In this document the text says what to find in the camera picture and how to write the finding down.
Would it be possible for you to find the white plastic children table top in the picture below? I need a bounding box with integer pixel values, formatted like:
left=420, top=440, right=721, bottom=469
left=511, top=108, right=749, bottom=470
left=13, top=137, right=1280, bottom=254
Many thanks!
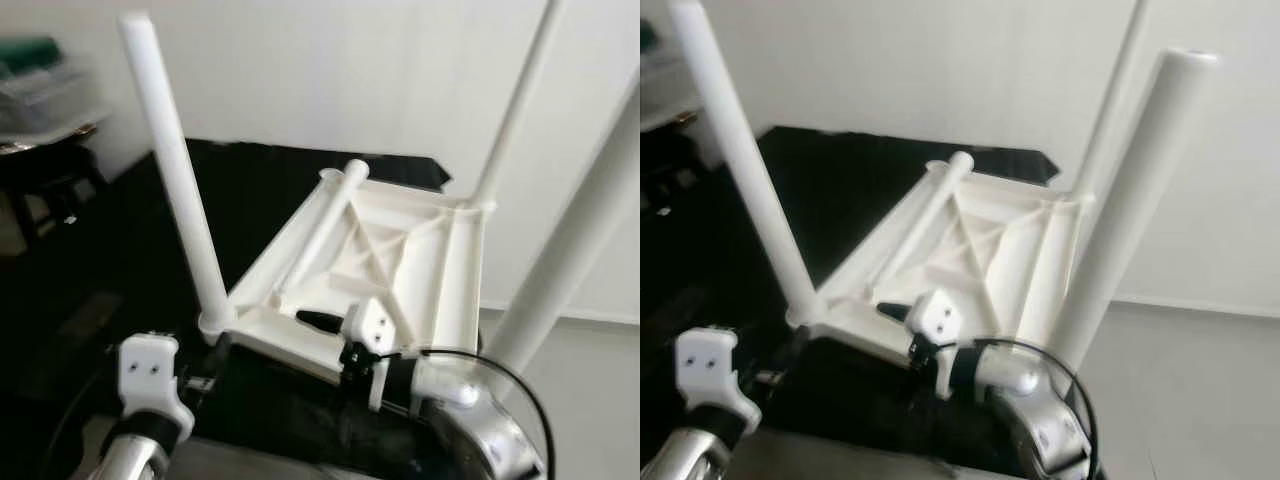
left=785, top=152, right=1096, bottom=371
left=198, top=160, right=498, bottom=386

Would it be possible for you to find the black tablecloth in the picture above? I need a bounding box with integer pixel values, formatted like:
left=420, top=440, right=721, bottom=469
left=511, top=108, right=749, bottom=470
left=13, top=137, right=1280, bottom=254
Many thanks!
left=640, top=125, right=1061, bottom=461
left=0, top=138, right=456, bottom=471

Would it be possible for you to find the black wooden stand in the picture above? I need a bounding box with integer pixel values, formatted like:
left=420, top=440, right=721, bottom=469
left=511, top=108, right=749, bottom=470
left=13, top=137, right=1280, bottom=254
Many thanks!
left=0, top=180, right=106, bottom=259

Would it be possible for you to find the black round basin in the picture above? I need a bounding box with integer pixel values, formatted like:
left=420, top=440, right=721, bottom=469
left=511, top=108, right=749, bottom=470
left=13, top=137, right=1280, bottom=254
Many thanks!
left=640, top=115, right=701, bottom=171
left=0, top=120, right=113, bottom=196

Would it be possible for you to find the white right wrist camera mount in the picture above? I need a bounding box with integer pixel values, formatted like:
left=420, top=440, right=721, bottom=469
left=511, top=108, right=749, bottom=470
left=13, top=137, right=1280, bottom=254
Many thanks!
left=905, top=288, right=966, bottom=401
left=340, top=297, right=401, bottom=411

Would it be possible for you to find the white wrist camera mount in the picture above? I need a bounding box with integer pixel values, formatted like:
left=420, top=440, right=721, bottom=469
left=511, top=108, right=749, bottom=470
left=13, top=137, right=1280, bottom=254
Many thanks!
left=340, top=297, right=401, bottom=411
left=675, top=328, right=763, bottom=433
left=905, top=288, right=966, bottom=401
left=118, top=333, right=196, bottom=441

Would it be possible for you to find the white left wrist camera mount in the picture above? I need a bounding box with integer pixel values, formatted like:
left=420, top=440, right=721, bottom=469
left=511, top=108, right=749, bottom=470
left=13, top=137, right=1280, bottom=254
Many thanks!
left=675, top=328, right=763, bottom=433
left=118, top=333, right=196, bottom=441

